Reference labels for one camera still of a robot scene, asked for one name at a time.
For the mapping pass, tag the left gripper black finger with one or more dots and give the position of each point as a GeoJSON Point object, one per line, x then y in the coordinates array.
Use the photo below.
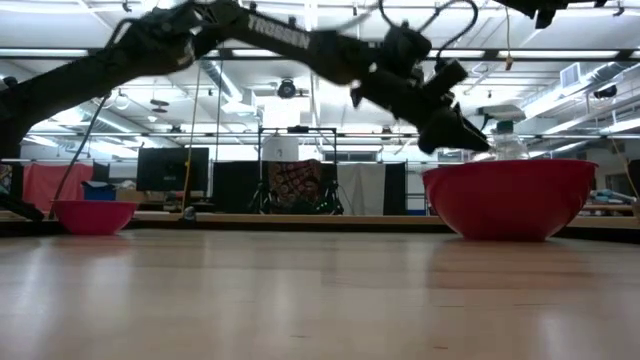
{"type": "Point", "coordinates": [445, 132]}
{"type": "Point", "coordinates": [478, 141]}

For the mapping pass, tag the black monitor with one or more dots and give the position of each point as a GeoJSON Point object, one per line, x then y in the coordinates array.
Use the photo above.
{"type": "Point", "coordinates": [172, 169]}

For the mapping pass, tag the clear spray bottle white head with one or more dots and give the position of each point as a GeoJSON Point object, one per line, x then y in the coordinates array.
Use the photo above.
{"type": "Point", "coordinates": [507, 142]}

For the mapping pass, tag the black metal stand frame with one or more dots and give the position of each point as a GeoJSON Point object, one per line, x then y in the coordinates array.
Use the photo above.
{"type": "Point", "coordinates": [297, 130]}

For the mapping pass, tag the small pink bowl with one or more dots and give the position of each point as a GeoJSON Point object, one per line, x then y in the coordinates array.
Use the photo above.
{"type": "Point", "coordinates": [93, 217]}

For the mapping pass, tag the patterned red cloth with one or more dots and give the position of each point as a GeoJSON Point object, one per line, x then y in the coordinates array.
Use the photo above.
{"type": "Point", "coordinates": [295, 182]}

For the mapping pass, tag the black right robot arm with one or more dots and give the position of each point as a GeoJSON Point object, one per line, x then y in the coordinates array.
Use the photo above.
{"type": "Point", "coordinates": [542, 7]}

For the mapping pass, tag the white hanging cloth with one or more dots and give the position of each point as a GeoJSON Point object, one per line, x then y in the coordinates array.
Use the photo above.
{"type": "Point", "coordinates": [361, 189]}

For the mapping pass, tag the light wooden desk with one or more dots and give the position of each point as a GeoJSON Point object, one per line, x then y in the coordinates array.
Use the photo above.
{"type": "Point", "coordinates": [300, 218]}

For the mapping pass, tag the black curtain panel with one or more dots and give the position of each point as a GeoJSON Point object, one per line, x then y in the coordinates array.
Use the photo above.
{"type": "Point", "coordinates": [235, 187]}

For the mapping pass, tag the black ceiling camera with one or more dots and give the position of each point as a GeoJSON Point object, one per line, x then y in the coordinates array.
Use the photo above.
{"type": "Point", "coordinates": [286, 89]}

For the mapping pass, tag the large red bowl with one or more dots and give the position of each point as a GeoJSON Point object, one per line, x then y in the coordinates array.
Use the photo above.
{"type": "Point", "coordinates": [510, 200]}

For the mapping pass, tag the blue bin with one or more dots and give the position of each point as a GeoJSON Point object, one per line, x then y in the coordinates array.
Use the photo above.
{"type": "Point", "coordinates": [99, 191]}

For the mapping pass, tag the white cylinder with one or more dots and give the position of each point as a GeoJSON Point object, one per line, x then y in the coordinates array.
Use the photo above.
{"type": "Point", "coordinates": [280, 148]}

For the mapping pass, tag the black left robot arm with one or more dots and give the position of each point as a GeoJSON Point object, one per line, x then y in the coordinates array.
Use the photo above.
{"type": "Point", "coordinates": [280, 37]}

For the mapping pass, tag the black aluminium table frame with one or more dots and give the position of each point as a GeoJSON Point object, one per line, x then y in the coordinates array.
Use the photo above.
{"type": "Point", "coordinates": [300, 228]}

